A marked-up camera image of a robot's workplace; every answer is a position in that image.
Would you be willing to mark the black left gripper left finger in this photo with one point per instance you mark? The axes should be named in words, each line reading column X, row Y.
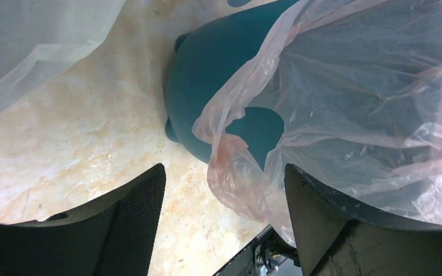
column 113, row 234

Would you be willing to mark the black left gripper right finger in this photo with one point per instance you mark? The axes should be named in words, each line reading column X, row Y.
column 336, row 234

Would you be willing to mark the pink plastic trash bag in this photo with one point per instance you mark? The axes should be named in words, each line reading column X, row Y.
column 348, row 91

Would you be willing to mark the teal plastic trash bin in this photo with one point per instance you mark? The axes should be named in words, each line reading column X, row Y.
column 204, row 60

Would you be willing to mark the large translucent filled bag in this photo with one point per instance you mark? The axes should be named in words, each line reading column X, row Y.
column 41, row 39

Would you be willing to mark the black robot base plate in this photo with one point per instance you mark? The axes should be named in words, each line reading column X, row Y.
column 266, row 254

